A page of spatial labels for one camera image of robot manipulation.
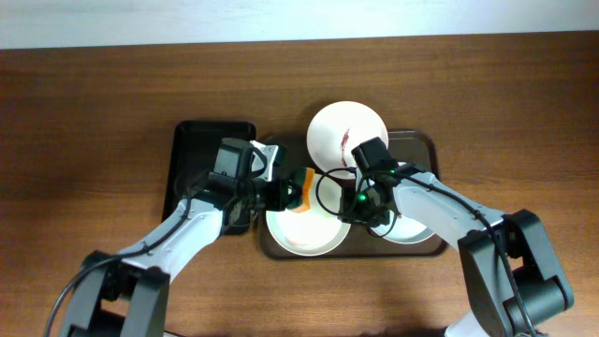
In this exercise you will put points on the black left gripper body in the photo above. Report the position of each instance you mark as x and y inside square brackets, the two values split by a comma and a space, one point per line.
[284, 193]

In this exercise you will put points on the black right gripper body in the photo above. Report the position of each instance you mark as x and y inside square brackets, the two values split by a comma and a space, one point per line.
[357, 215]

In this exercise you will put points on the green and orange sponge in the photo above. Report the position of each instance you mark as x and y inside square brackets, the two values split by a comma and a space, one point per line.
[298, 190]

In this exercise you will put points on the white plate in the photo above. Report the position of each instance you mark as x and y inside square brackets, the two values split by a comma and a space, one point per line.
[312, 232]

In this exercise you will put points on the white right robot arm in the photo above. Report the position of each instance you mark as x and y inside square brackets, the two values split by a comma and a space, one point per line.
[513, 277]

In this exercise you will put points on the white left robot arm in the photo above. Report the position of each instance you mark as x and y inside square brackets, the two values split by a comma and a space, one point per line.
[127, 294]

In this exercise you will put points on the brown serving tray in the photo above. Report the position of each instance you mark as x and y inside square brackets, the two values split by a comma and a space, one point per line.
[404, 145]

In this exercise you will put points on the black small tray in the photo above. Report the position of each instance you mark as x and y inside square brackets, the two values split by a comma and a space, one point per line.
[194, 149]

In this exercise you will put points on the pink plate with red stain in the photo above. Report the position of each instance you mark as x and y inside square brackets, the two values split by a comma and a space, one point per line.
[339, 128]

